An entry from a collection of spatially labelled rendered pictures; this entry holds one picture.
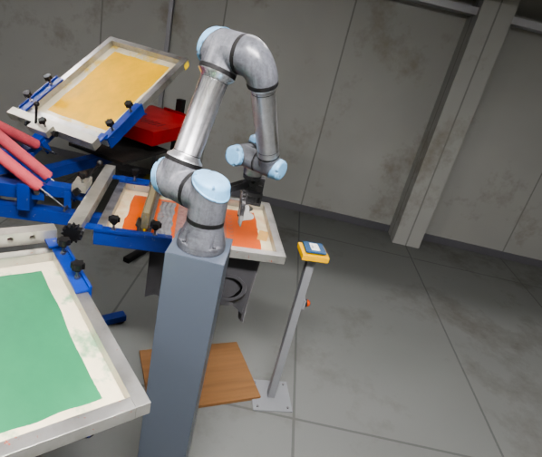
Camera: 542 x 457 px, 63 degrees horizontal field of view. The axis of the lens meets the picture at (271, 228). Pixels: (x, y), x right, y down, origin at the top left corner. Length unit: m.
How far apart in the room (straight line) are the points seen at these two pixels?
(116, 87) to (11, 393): 1.96
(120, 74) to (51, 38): 2.51
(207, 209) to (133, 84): 1.64
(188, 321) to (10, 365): 0.49
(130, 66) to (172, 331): 1.90
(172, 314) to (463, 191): 4.29
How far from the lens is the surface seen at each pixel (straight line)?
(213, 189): 1.28
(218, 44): 1.38
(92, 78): 2.97
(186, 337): 1.51
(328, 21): 4.74
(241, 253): 1.87
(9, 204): 2.24
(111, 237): 1.85
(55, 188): 2.13
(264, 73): 1.33
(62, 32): 5.33
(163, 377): 1.64
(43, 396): 1.27
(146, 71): 2.92
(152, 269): 2.00
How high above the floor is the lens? 1.88
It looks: 25 degrees down
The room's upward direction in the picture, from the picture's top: 14 degrees clockwise
